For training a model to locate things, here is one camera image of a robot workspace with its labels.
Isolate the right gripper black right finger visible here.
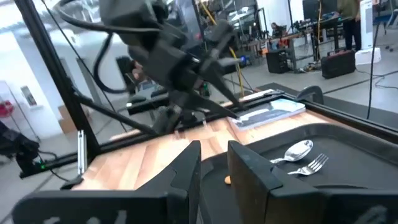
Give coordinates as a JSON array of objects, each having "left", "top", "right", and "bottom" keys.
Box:
[{"left": 227, "top": 141, "right": 398, "bottom": 224}]

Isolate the spoon with yellow-orange handle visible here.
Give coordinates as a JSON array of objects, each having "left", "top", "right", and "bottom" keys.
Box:
[{"left": 224, "top": 139, "right": 314, "bottom": 185}]

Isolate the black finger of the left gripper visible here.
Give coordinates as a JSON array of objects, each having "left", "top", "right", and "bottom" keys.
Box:
[
  {"left": 169, "top": 91, "right": 247, "bottom": 121},
  {"left": 200, "top": 19, "right": 244, "bottom": 110}
]

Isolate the yellow cable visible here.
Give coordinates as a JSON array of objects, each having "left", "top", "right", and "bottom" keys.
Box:
[{"left": 198, "top": 0, "right": 247, "bottom": 98}]

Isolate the white standing appliance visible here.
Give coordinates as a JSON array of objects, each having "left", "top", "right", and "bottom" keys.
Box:
[{"left": 354, "top": 0, "right": 382, "bottom": 66}]

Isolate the thin black floor cable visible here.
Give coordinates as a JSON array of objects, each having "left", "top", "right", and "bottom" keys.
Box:
[{"left": 355, "top": 69, "right": 398, "bottom": 91}]

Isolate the person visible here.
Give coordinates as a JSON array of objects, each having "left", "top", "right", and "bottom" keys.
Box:
[
  {"left": 336, "top": 0, "right": 363, "bottom": 52},
  {"left": 270, "top": 22, "right": 285, "bottom": 39},
  {"left": 117, "top": 55, "right": 147, "bottom": 91}
]

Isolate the cluttered workbench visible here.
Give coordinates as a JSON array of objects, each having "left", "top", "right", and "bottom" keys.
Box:
[{"left": 279, "top": 15, "right": 354, "bottom": 63}]

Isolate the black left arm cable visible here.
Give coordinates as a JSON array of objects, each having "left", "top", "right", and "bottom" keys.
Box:
[{"left": 57, "top": 0, "right": 163, "bottom": 95}]

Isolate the wall sign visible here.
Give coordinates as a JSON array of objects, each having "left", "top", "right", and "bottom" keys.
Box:
[{"left": 20, "top": 85, "right": 39, "bottom": 108}]

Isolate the black box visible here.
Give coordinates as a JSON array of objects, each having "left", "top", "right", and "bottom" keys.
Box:
[{"left": 265, "top": 49, "right": 292, "bottom": 75}]

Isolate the brown cardboard box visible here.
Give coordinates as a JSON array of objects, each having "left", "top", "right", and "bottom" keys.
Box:
[{"left": 57, "top": 105, "right": 79, "bottom": 135}]

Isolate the black rectangular tray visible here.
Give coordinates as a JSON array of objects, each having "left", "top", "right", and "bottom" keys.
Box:
[{"left": 198, "top": 122, "right": 398, "bottom": 224}]

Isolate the hanging black cable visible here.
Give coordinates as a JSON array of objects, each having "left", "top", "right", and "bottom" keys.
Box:
[{"left": 366, "top": 0, "right": 382, "bottom": 121}]

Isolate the book with waterfall cover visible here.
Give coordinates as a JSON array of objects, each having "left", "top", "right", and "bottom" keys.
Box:
[{"left": 228, "top": 98, "right": 307, "bottom": 131}]

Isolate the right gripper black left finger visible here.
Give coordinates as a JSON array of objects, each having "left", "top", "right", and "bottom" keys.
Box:
[{"left": 11, "top": 140, "right": 203, "bottom": 224}]

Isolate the fork with orange handle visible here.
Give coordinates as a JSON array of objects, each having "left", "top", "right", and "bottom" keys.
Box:
[{"left": 287, "top": 153, "right": 330, "bottom": 176}]

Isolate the black carrying case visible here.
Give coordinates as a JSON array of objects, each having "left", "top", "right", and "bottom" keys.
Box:
[{"left": 320, "top": 49, "right": 357, "bottom": 80}]

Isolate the black aluminium frame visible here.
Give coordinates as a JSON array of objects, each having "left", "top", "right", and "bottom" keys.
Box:
[{"left": 14, "top": 0, "right": 398, "bottom": 180}]

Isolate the dark monitor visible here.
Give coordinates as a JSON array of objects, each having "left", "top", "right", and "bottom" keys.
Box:
[{"left": 301, "top": 0, "right": 338, "bottom": 21}]

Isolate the black clamp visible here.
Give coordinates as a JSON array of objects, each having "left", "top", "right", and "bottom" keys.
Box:
[{"left": 296, "top": 85, "right": 325, "bottom": 105}]

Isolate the silver metal bracket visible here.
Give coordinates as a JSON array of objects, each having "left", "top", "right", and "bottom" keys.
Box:
[{"left": 76, "top": 129, "right": 86, "bottom": 176}]

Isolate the black device with green light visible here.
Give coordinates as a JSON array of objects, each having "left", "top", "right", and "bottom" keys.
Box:
[{"left": 0, "top": 120, "right": 48, "bottom": 179}]

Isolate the red object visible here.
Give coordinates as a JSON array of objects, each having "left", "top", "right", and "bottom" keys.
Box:
[{"left": 0, "top": 100, "right": 15, "bottom": 119}]

